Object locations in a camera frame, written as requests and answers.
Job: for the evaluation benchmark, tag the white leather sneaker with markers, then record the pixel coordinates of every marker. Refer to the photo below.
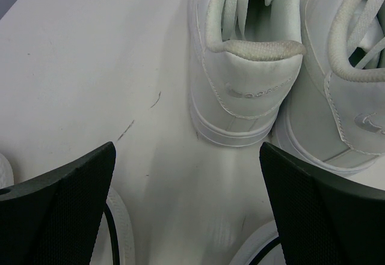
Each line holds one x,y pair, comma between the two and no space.
245,56
333,116

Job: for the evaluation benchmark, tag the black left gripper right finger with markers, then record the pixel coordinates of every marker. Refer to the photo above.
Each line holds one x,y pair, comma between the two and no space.
322,218

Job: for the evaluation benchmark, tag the white leather sneaker right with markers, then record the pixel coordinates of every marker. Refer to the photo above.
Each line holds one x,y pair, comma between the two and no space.
333,116

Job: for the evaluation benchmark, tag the white leather sneaker left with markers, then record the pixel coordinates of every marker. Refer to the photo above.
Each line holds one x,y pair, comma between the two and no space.
245,56

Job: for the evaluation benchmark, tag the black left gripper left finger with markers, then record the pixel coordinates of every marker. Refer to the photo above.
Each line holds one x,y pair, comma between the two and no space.
54,218

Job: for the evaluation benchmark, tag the green canvas sneaker right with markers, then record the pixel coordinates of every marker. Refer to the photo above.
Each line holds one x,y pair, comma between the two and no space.
263,247

